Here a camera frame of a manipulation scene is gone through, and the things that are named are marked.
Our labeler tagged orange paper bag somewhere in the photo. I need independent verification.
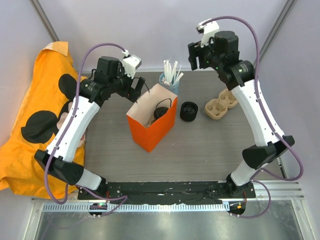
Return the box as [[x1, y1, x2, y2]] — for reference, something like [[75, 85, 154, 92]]
[[126, 83, 178, 153]]

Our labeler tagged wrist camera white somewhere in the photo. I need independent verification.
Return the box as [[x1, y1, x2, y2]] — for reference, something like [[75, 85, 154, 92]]
[[122, 49, 142, 79], [196, 21, 220, 48]]

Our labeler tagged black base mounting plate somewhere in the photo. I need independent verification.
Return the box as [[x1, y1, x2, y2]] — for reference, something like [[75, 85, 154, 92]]
[[77, 180, 257, 206]]

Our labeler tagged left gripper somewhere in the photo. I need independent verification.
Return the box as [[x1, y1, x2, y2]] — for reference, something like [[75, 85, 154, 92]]
[[109, 63, 145, 102]]

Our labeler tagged white wrapped straws bundle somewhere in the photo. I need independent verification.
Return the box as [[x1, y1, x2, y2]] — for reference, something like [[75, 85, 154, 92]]
[[162, 59, 184, 86]]

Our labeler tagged orange cartoon mouse cloth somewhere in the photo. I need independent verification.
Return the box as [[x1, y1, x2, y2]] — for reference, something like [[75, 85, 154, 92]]
[[0, 41, 78, 199]]

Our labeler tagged purple cable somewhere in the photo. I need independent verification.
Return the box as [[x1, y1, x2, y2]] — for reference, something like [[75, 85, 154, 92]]
[[199, 16, 305, 219], [44, 43, 130, 230]]

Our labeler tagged brown pulp cup carrier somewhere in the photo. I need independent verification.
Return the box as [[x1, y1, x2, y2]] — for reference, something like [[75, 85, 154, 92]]
[[204, 89, 239, 120]]

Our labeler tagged pulp carrier inside bag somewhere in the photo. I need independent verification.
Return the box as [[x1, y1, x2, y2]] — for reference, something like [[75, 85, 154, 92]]
[[146, 117, 157, 128]]

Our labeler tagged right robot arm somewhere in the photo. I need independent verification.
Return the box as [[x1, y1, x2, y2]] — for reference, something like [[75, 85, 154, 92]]
[[188, 30, 295, 198]]

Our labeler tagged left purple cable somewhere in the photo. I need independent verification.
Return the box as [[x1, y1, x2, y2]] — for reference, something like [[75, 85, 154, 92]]
[[44, 43, 130, 230]]

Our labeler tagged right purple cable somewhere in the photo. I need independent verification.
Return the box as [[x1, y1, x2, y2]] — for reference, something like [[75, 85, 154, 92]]
[[199, 16, 305, 219]]

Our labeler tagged light blue tin cup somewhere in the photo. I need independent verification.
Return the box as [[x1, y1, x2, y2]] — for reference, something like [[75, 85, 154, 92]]
[[159, 72, 179, 95]]

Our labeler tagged slotted aluminium rail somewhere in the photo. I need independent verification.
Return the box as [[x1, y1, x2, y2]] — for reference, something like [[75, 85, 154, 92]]
[[42, 201, 230, 213]]

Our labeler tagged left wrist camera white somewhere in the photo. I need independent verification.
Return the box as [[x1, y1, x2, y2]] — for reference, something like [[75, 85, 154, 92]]
[[122, 49, 142, 79]]

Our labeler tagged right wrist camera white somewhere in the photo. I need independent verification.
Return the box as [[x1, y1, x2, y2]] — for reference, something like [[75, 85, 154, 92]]
[[196, 21, 220, 48]]

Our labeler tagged black plastic cup lid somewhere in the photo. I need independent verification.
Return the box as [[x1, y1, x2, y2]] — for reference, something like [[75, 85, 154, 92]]
[[153, 106, 168, 120]]

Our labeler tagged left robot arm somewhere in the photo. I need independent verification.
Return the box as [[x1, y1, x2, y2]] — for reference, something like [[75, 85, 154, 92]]
[[34, 55, 145, 200]]

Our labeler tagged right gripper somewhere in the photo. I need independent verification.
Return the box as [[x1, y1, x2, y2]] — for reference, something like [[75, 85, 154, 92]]
[[186, 38, 222, 73]]

